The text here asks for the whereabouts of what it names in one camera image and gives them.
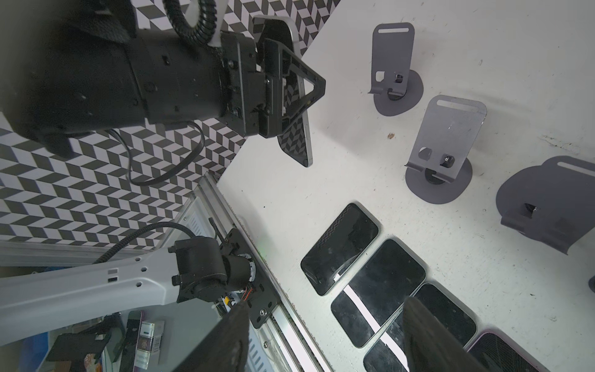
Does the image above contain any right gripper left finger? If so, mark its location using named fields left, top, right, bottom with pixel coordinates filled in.
left=174, top=302, right=250, bottom=372

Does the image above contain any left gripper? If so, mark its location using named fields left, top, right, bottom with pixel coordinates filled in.
left=221, top=32, right=326, bottom=138

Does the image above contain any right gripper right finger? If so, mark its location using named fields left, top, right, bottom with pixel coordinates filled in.
left=402, top=297, right=486, bottom=371

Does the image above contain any phone with teal case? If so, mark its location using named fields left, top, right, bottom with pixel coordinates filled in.
left=364, top=283, right=477, bottom=372

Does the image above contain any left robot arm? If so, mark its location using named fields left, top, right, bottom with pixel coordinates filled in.
left=1, top=1, right=326, bottom=253

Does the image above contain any far left grey stand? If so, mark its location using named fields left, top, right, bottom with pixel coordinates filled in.
left=369, top=23, right=424, bottom=117

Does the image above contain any grey stand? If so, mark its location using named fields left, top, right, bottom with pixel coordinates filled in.
left=496, top=156, right=594, bottom=254
left=369, top=23, right=424, bottom=117
left=405, top=95, right=487, bottom=205

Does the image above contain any middle grey stand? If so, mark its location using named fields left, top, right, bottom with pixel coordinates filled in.
left=496, top=156, right=594, bottom=254

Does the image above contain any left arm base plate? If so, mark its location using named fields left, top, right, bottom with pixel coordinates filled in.
left=223, top=227, right=280, bottom=330

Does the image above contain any aluminium mounting rail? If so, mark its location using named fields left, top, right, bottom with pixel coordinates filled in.
left=1, top=175, right=329, bottom=371

